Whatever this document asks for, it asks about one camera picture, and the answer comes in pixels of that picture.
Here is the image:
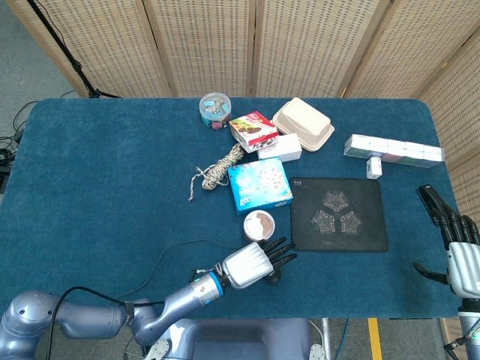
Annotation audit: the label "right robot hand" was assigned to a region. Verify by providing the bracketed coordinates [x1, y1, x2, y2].
[412, 203, 480, 299]

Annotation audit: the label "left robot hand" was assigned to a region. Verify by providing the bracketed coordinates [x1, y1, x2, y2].
[221, 236, 299, 291]

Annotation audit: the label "black computer mouse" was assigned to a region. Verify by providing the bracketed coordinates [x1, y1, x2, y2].
[261, 269, 285, 285]

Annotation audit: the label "blue cookie box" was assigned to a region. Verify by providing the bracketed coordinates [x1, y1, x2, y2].
[227, 157, 294, 217]

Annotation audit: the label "black printed mouse pad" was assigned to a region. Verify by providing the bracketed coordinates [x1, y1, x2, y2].
[289, 177, 390, 254]

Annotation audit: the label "plain white cardboard box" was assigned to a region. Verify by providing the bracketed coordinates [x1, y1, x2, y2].
[256, 133, 303, 164]

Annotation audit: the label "white wooden letter cube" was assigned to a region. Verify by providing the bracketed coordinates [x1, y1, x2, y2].
[365, 156, 384, 180]

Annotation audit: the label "long white multicolour box pack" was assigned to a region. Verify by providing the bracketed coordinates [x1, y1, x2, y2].
[343, 133, 446, 168]

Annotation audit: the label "red white chocolate biscuit box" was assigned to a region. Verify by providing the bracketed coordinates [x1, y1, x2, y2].
[228, 110, 281, 155]

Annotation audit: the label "clear jar of rubber bands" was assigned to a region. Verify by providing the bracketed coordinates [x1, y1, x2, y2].
[242, 209, 277, 242]

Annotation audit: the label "blue-grey robot torso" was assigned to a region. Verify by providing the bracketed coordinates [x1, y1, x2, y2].
[141, 317, 332, 360]

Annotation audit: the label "beige lidded food container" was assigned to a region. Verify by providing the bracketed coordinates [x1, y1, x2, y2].
[271, 97, 336, 153]

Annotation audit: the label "clear jar of binder clips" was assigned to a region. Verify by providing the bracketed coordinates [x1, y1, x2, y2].
[198, 91, 233, 131]

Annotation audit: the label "blue carpet table cover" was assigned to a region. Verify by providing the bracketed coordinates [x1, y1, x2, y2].
[0, 97, 478, 320]

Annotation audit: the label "woven wicker folding screen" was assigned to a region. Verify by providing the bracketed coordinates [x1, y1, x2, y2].
[4, 0, 480, 352]

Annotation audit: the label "black tripod stand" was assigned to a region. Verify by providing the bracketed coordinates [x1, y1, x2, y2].
[25, 0, 123, 100]

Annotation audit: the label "braided rope bundle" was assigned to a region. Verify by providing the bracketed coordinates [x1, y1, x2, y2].
[187, 142, 246, 203]

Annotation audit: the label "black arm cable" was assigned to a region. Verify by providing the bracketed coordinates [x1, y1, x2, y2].
[47, 286, 133, 360]

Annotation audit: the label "black floor cables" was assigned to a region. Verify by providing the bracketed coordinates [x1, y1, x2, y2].
[0, 88, 77, 196]

